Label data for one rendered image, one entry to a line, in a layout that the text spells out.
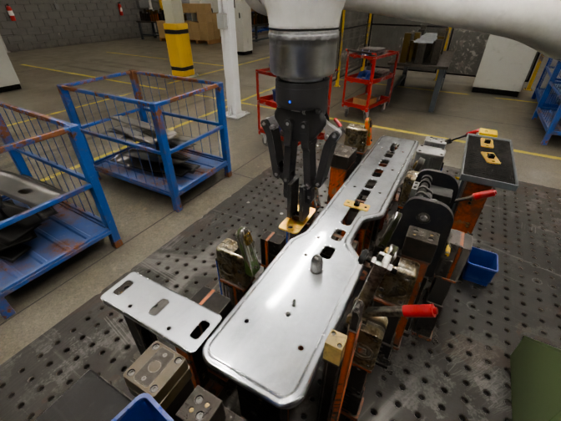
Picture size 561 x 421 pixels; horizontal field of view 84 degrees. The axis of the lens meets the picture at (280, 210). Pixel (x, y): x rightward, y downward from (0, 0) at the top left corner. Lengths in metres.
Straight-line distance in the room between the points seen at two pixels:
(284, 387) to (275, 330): 0.12
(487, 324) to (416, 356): 0.29
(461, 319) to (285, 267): 0.66
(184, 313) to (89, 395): 0.22
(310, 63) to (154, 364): 0.54
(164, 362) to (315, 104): 0.49
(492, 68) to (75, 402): 7.54
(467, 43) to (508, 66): 1.18
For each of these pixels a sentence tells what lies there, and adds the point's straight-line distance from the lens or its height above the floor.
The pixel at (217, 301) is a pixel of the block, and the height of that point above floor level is 0.98.
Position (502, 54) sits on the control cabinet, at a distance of 7.59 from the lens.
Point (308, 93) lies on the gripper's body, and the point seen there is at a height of 1.47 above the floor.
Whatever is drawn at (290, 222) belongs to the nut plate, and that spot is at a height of 1.25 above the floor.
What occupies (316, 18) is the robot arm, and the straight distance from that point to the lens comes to 0.42.
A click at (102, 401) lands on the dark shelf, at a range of 0.67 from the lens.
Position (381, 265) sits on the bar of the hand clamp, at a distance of 0.55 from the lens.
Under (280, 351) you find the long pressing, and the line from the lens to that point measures 0.68.
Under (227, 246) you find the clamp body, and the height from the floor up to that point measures 1.04.
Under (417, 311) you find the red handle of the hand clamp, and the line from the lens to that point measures 0.61.
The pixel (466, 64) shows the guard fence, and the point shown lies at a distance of 8.44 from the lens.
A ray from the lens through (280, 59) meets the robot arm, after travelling 0.43.
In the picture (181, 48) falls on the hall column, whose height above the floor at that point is 0.64.
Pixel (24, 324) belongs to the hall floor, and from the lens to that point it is 2.45.
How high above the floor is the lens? 1.58
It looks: 34 degrees down
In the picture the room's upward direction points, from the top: straight up
